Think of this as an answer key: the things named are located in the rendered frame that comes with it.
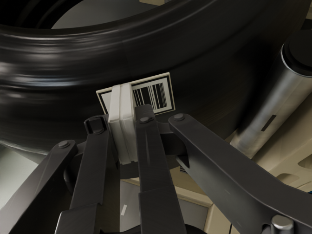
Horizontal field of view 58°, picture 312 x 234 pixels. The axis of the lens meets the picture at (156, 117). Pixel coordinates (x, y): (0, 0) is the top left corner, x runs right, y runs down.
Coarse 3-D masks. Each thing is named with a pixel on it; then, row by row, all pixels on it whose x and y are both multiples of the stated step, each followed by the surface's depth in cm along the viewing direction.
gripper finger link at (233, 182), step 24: (168, 120) 15; (192, 120) 14; (192, 144) 12; (216, 144) 12; (192, 168) 13; (216, 168) 11; (240, 168) 10; (216, 192) 11; (240, 192) 9; (264, 192) 9; (288, 192) 9; (240, 216) 10; (264, 216) 8; (288, 216) 8
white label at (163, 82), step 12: (168, 72) 22; (120, 84) 22; (132, 84) 22; (144, 84) 22; (156, 84) 23; (168, 84) 23; (108, 96) 22; (144, 96) 23; (156, 96) 24; (168, 96) 24; (108, 108) 23; (156, 108) 24; (168, 108) 25
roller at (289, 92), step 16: (304, 32) 24; (288, 48) 24; (304, 48) 24; (288, 64) 24; (304, 64) 23; (272, 80) 27; (288, 80) 25; (304, 80) 24; (256, 96) 33; (272, 96) 29; (288, 96) 27; (304, 96) 27; (256, 112) 33; (272, 112) 31; (288, 112) 30; (240, 128) 40; (256, 128) 36; (272, 128) 34; (240, 144) 43; (256, 144) 40
